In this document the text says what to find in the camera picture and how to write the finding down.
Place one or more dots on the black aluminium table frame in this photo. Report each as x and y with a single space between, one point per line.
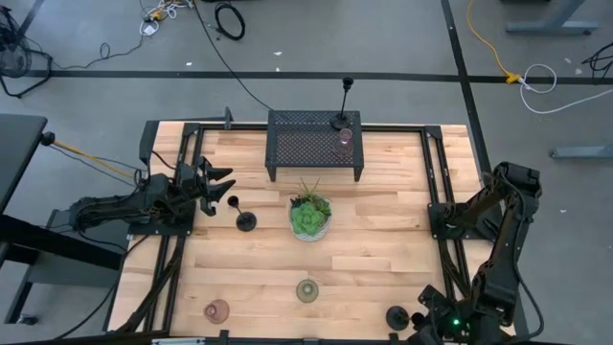
390 128

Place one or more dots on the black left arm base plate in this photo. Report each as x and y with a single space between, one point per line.
187 229

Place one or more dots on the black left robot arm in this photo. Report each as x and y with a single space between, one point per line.
120 207

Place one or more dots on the black perforated metal riser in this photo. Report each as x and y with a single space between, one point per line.
297 144

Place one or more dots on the green glass candle holder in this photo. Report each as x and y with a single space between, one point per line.
307 291

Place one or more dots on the green succulent in patterned pot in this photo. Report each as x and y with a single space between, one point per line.
306 220

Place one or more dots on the grey desk foot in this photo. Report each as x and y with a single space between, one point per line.
584 152

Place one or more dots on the pink glass candle holder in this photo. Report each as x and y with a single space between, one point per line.
344 148
216 311

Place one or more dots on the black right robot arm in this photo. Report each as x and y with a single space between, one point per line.
503 282

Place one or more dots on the grey desk leg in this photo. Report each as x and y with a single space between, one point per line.
551 26

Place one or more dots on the black metal candlestick holder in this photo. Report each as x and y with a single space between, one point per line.
340 122
246 222
397 318

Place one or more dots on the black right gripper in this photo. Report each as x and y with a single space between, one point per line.
455 331

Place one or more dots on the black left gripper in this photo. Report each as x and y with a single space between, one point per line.
191 186

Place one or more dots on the black desk leg frame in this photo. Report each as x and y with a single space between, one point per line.
57 239

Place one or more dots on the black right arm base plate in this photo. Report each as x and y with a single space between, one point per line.
438 231

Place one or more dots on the black floor fan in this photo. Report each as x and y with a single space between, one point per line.
14 57

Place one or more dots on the silver bracket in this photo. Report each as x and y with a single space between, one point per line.
177 341

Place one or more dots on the yellow rod with black knob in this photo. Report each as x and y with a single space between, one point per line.
47 138

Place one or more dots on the black desk top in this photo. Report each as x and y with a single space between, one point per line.
19 153

